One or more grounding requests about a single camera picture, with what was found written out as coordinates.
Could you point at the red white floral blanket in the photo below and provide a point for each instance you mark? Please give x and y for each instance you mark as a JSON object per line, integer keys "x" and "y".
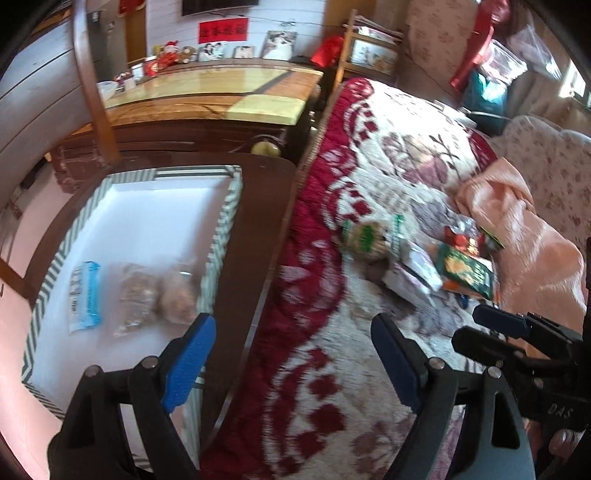
{"x": 369, "y": 138}

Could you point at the large wedding photo frame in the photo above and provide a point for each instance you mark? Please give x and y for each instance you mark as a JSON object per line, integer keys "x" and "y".
{"x": 279, "y": 45}

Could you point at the green white striped box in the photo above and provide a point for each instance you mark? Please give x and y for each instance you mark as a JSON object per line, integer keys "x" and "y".
{"x": 152, "y": 217}

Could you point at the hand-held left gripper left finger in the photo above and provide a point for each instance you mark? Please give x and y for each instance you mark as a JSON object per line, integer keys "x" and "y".
{"x": 189, "y": 355}

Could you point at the red gift bag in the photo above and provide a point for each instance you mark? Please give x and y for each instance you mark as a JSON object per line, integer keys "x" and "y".
{"x": 328, "y": 50}

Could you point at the person's right hand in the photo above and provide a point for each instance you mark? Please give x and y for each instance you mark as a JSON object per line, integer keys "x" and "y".
{"x": 561, "y": 445}

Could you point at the red hanging bag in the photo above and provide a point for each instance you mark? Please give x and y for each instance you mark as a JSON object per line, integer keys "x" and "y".
{"x": 480, "y": 41}

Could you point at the red snack packet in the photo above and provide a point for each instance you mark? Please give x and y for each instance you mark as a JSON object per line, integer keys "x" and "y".
{"x": 459, "y": 240}

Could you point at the blue white snack packet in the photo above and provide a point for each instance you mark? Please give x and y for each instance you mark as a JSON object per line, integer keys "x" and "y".
{"x": 85, "y": 297}

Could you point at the dark green small packet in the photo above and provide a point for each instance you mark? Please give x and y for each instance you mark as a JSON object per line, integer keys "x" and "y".
{"x": 491, "y": 237}

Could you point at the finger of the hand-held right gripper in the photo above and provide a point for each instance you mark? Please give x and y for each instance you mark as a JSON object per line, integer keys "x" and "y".
{"x": 485, "y": 346}
{"x": 501, "y": 321}

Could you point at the couple photo frame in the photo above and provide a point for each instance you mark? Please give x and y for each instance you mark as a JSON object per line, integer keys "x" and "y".
{"x": 212, "y": 50}

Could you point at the yellow round object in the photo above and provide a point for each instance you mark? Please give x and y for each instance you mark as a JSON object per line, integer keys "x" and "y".
{"x": 266, "y": 148}

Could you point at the white plastic bag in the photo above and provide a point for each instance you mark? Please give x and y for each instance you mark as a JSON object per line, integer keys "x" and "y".
{"x": 106, "y": 90}

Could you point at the black television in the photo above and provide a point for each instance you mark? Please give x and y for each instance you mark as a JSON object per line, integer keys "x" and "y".
{"x": 217, "y": 5}

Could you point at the wooden cabinet with marble top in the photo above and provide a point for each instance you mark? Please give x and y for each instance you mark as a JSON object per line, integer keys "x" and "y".
{"x": 207, "y": 87}

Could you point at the clear plastic bag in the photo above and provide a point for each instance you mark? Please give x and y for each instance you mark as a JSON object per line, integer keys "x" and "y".
{"x": 505, "y": 60}

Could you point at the floral fabric cushion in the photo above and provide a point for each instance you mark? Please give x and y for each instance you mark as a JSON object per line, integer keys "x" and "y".
{"x": 554, "y": 161}

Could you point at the green snack packet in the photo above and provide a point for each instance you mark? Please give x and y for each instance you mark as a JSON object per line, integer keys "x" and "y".
{"x": 464, "y": 272}

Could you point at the clear bag of pastry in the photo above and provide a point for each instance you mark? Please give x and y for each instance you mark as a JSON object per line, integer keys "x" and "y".
{"x": 178, "y": 295}
{"x": 136, "y": 295}

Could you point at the teal bag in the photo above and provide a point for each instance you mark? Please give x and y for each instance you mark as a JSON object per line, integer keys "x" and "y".
{"x": 487, "y": 92}

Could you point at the red doll figure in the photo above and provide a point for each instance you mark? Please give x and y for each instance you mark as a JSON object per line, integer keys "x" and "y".
{"x": 168, "y": 53}

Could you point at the brown plush toy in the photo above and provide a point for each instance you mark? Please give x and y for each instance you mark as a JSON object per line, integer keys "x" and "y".
{"x": 186, "y": 54}

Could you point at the white pink snack packet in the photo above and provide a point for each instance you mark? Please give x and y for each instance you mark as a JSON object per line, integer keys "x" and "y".
{"x": 418, "y": 263}
{"x": 401, "y": 284}

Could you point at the black object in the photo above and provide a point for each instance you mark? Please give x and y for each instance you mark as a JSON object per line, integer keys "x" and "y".
{"x": 302, "y": 59}

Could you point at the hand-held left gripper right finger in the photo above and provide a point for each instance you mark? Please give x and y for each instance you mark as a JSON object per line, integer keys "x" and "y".
{"x": 397, "y": 364}

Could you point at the red jar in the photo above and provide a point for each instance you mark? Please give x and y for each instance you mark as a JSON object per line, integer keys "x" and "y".
{"x": 151, "y": 68}

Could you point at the wooden chair with grey back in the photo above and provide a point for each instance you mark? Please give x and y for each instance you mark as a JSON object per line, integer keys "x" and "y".
{"x": 90, "y": 69}

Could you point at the peach cloth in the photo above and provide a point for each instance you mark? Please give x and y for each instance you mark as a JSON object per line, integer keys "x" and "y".
{"x": 521, "y": 230}

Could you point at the dark blue packet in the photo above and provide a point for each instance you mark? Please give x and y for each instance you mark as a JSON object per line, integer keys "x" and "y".
{"x": 464, "y": 301}

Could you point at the round cracker packet green label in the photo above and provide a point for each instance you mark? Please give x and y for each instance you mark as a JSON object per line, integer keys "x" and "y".
{"x": 369, "y": 237}

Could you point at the wooden shelf rack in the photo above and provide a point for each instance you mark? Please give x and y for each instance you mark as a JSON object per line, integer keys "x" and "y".
{"x": 369, "y": 50}

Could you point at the small photo frame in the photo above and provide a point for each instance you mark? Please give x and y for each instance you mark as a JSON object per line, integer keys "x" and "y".
{"x": 244, "y": 51}

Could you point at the red wall sign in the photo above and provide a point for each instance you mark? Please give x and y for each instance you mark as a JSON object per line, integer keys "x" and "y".
{"x": 223, "y": 31}

